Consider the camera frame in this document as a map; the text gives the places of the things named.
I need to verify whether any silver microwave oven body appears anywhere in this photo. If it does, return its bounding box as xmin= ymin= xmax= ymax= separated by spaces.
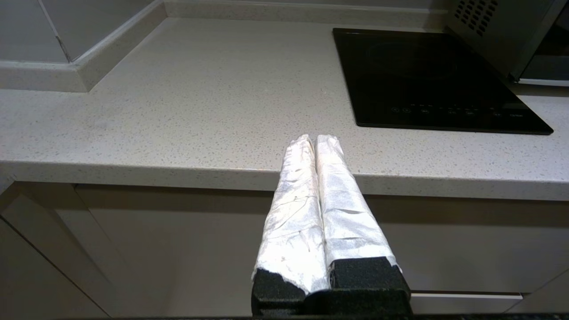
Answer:
xmin=446 ymin=0 xmax=558 ymax=83

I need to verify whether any beige cabinet door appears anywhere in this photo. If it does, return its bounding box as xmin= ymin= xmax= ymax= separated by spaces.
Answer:
xmin=73 ymin=184 xmax=276 ymax=318

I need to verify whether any beige drawer front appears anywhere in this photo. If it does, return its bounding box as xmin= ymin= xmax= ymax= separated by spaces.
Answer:
xmin=409 ymin=291 xmax=569 ymax=317
xmin=362 ymin=196 xmax=569 ymax=295

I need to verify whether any black induction cooktop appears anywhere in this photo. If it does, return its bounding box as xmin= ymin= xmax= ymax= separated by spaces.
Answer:
xmin=333 ymin=28 xmax=554 ymax=135

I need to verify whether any angled grey cabinet panel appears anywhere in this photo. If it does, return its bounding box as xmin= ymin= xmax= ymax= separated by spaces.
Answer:
xmin=0 ymin=181 xmax=134 ymax=320

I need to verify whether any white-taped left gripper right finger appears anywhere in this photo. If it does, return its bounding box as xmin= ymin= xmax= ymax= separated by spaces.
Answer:
xmin=315 ymin=134 xmax=410 ymax=292

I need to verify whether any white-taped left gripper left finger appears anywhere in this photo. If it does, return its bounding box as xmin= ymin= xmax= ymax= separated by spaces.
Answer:
xmin=251 ymin=134 xmax=330 ymax=307

